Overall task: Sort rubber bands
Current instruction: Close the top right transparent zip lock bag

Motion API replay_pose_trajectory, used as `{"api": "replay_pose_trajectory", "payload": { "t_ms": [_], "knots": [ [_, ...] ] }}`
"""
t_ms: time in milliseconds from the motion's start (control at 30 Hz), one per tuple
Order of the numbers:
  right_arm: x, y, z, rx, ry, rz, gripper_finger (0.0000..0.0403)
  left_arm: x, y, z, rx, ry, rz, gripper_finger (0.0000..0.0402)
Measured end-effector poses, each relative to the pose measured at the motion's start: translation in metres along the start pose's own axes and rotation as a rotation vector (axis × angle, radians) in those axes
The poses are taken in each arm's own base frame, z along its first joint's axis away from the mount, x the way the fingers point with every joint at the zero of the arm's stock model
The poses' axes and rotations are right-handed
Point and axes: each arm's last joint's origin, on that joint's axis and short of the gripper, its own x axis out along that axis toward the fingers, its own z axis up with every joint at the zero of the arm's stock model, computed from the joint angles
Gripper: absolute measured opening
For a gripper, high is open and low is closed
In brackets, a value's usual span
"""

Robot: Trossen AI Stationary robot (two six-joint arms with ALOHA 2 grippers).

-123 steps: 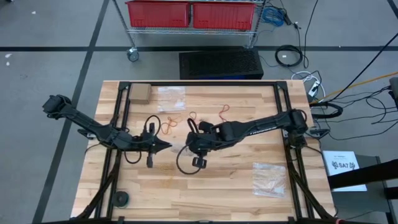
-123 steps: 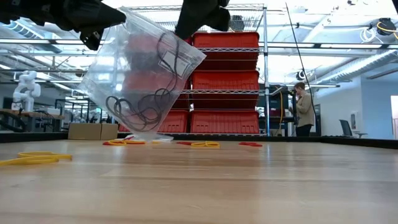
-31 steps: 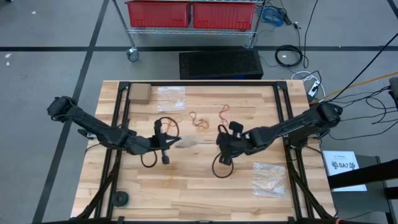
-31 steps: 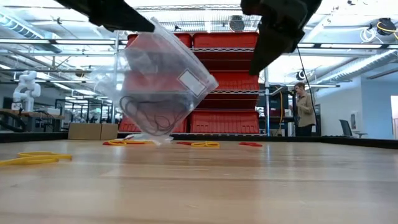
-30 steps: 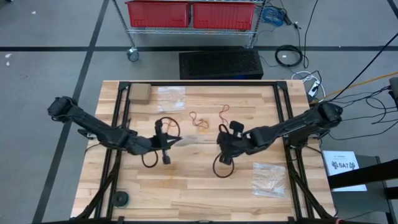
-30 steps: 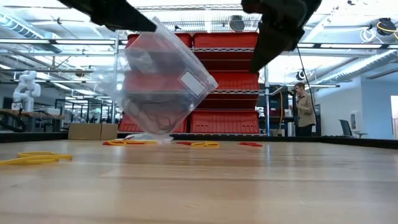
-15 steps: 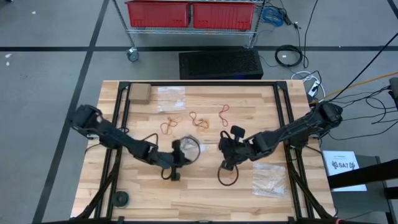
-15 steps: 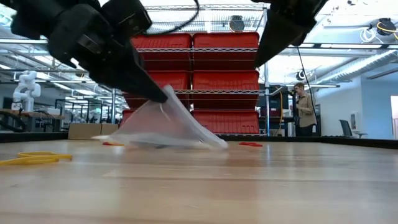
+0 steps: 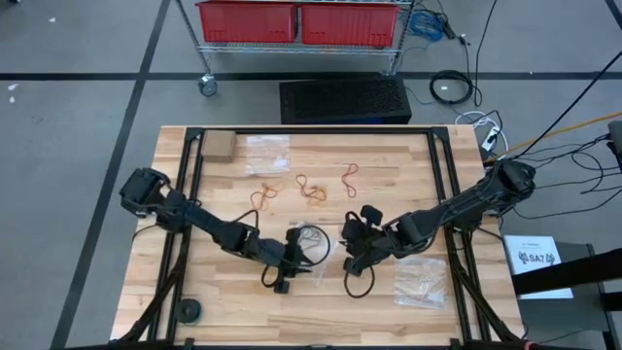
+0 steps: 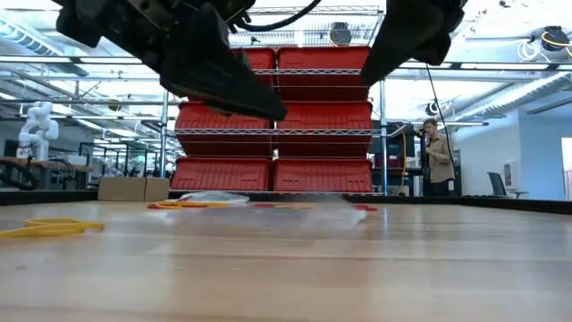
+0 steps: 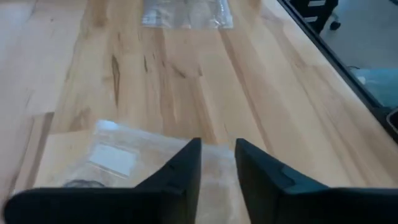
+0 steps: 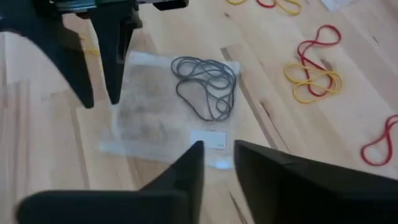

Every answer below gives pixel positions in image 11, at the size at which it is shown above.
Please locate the clear plastic zip bag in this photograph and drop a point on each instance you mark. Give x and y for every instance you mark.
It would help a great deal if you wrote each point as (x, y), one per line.
(124, 140)
(186, 15)

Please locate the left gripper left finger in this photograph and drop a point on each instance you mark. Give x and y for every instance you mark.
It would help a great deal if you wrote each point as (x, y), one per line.
(140, 205)

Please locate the black office chair base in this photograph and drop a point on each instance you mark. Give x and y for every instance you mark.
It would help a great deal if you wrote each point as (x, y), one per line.
(314, 12)

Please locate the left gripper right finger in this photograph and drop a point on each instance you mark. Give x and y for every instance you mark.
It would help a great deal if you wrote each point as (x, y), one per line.
(295, 205)

